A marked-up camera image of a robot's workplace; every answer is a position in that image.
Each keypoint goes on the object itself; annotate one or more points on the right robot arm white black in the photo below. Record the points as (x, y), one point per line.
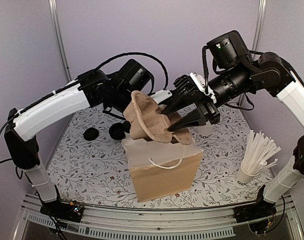
(229, 71)

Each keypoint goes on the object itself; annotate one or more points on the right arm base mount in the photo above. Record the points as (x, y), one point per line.
(259, 215)

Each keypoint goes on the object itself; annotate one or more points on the right aluminium frame post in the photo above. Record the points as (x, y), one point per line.
(259, 24)

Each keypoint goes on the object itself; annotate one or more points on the aluminium front rail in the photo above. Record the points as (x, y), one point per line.
(116, 223)

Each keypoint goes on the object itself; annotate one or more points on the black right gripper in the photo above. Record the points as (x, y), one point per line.
(192, 93)

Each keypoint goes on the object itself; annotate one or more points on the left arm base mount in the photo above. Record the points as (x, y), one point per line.
(72, 211)

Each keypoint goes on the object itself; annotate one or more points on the single black lid on mat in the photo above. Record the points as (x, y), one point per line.
(90, 134)

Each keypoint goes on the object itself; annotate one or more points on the left aluminium frame post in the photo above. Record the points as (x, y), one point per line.
(59, 38)

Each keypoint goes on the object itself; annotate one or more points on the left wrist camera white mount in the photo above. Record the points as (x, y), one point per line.
(161, 95)

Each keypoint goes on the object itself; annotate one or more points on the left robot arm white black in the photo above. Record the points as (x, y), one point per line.
(89, 90)

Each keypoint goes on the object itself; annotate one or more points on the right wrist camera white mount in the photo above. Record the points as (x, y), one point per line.
(200, 83)

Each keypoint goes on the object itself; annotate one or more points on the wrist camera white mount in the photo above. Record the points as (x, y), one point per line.
(200, 83)
(161, 95)

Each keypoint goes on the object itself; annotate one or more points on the floral patterned table mat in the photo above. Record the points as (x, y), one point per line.
(95, 172)

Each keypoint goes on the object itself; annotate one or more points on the stack of white paper cups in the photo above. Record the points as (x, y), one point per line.
(205, 131)

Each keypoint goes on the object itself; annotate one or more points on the aluminium frame post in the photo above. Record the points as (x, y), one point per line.
(259, 24)
(59, 38)

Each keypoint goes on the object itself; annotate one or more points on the brown paper bag white handles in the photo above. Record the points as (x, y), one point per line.
(161, 169)

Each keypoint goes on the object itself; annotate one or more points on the stack of black cup lids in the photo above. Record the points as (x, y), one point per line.
(118, 130)

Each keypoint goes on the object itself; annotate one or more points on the bundle of white paper straws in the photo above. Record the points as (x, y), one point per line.
(259, 149)

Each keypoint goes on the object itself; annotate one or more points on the brown cardboard cup carrier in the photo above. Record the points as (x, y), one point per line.
(147, 121)

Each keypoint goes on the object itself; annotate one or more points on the white cup holding straws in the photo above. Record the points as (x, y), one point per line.
(242, 178)

